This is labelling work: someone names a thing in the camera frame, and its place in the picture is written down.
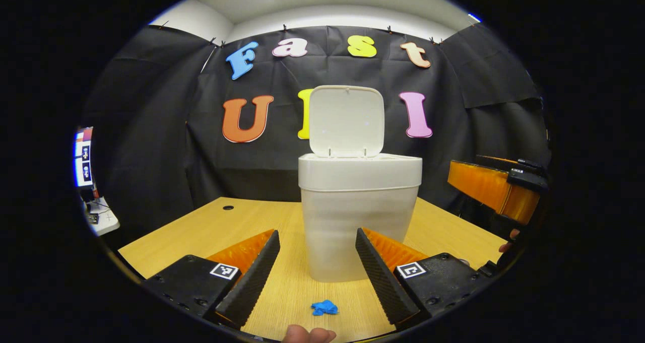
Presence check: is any blue paper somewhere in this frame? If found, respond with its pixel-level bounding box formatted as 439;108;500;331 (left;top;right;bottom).
310;300;339;317

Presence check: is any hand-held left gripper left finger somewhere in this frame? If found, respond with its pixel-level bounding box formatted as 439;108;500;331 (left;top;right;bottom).
143;229;281;330

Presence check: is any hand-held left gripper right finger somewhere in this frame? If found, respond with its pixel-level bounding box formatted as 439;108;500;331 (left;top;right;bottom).
355;227;497;329

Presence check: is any computer monitor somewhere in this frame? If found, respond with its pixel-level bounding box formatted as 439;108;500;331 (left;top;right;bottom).
74;126;95;188

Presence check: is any white side table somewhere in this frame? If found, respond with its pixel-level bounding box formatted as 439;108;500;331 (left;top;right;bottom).
83;197;120;237

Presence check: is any white desktop garbage bin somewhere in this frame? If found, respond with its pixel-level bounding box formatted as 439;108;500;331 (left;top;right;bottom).
298;85;423;283

